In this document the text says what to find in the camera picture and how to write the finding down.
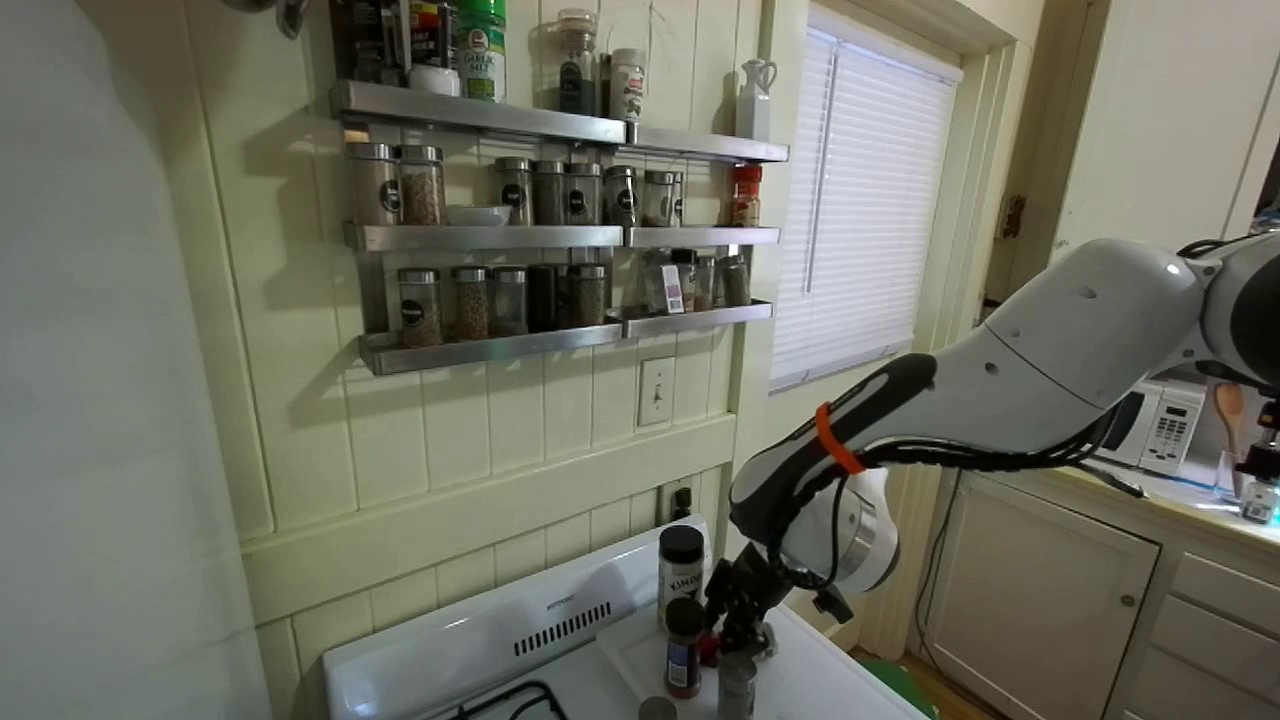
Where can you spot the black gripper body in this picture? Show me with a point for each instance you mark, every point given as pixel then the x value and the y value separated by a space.
pixel 748 590

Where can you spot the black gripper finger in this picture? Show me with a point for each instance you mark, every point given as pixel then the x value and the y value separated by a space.
pixel 710 637
pixel 763 637

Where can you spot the red capped spice bottle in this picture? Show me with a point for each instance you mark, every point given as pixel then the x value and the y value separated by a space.
pixel 728 643

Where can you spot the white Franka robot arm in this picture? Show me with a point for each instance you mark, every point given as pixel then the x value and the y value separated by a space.
pixel 1033 386

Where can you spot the small dark spice bottle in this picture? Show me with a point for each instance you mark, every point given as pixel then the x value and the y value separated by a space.
pixel 682 657

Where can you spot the tall black lid spice bottle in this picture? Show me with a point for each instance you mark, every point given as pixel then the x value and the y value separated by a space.
pixel 682 562

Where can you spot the white gas stove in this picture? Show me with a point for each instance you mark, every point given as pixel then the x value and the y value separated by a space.
pixel 595 637

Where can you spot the black stove burner grate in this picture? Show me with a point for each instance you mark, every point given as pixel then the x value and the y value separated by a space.
pixel 520 700

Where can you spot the white kitchen cabinet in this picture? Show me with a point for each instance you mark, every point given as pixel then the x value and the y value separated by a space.
pixel 1056 599

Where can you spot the white window blind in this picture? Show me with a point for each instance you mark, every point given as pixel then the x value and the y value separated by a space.
pixel 861 195

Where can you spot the white microwave oven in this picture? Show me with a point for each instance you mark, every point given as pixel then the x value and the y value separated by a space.
pixel 1154 430

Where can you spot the metal wall spice rack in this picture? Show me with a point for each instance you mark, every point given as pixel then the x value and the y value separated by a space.
pixel 382 106

